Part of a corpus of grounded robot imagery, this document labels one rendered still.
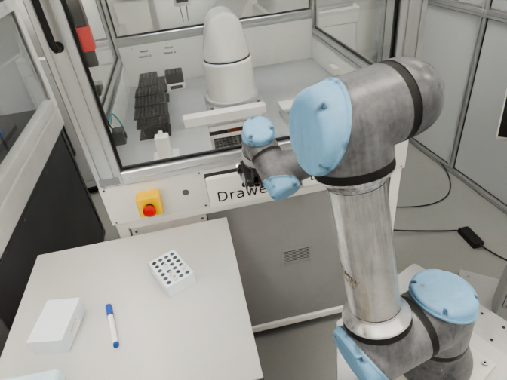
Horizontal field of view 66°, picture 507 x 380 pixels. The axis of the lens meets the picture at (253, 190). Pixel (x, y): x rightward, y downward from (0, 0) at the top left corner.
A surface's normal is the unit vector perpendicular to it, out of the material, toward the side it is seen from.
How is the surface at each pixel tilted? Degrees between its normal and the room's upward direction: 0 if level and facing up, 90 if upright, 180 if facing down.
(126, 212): 90
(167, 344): 0
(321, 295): 90
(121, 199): 90
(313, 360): 0
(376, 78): 22
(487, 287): 5
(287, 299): 90
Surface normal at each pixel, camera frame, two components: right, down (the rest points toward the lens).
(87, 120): 0.19, 0.55
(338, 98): 0.04, -0.41
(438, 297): -0.04, -0.84
